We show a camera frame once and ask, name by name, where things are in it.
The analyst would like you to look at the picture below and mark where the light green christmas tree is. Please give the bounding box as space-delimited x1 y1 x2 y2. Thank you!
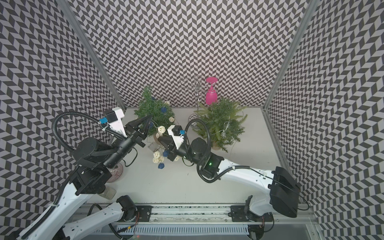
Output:
195 98 246 152

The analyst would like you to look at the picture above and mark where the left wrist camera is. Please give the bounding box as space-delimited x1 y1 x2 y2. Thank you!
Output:
99 107 128 138

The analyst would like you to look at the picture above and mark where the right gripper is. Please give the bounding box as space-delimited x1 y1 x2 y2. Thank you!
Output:
158 137 203 167

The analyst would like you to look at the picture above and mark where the garland battery box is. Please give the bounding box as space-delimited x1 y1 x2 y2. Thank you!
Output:
148 142 160 153

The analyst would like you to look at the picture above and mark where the pink plastic wine glass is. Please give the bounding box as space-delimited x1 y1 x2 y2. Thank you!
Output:
206 77 218 105

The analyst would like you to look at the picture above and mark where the blue and white ball garland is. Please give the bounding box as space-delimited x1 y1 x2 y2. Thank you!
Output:
146 95 182 170

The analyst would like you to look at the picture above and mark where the dark green small christmas tree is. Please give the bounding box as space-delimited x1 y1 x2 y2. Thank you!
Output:
134 86 175 137

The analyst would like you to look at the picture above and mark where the clear glass dish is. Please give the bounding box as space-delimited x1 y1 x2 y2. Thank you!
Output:
107 163 124 183

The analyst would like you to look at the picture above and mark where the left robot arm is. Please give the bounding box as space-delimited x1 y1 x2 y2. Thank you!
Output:
13 108 153 240

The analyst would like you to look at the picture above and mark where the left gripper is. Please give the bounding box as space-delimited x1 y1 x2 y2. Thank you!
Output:
101 114 152 170

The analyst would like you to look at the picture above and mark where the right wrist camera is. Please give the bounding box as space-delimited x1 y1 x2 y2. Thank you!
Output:
167 125 185 150

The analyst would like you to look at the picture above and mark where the metal front rail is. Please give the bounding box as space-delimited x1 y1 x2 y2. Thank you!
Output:
67 204 316 229

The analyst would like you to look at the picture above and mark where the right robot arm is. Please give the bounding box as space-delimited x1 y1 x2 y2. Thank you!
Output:
158 119 301 219

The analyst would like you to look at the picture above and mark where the chrome wire glass rack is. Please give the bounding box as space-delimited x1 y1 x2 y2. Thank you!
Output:
178 76 206 111

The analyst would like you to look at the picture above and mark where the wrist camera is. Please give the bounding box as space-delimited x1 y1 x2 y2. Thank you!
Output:
167 125 185 150
99 107 128 138

